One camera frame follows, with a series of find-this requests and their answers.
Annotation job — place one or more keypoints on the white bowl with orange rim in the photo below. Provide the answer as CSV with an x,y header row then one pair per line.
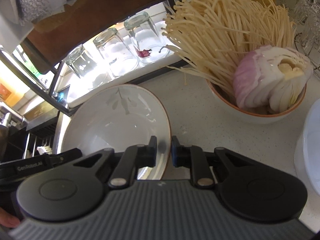
x,y
250,116

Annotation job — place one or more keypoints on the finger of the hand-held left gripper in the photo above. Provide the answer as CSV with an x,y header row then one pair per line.
x,y
66,158

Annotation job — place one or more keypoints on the small metal faucet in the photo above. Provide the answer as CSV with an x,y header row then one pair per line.
x,y
48,87

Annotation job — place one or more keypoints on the cluster of glass cups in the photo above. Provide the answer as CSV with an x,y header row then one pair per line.
x,y
307,12

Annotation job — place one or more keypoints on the large metal faucet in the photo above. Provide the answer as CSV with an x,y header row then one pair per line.
x,y
10,120

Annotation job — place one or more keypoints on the pale grey cloth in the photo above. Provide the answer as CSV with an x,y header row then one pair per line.
x,y
27,2

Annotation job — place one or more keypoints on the dark metal dish rack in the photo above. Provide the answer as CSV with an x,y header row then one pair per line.
x,y
100,12

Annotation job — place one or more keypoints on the small red tag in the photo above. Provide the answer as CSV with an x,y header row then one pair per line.
x,y
144,53

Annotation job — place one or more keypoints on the clear drinking glass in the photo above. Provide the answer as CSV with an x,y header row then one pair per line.
x,y
117,52
85,67
145,35

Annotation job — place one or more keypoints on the sliced red onion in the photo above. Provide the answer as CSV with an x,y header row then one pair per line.
x,y
260,85

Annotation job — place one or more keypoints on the white drip tray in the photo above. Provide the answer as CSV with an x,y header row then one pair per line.
x,y
75,97

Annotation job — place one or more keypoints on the person's left hand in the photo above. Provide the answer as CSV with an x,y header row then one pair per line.
x,y
7,218

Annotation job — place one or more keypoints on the white dish brush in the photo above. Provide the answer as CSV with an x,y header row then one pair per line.
x,y
45,150

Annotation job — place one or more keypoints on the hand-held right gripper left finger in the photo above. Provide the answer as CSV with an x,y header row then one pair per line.
x,y
151,152

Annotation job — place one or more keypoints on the black kitchen sink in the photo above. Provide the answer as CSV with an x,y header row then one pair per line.
x,y
17,142

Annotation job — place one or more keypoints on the white leaf print plate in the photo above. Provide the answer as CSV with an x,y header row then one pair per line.
x,y
110,125

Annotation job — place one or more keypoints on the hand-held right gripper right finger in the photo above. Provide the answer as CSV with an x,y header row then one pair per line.
x,y
175,153

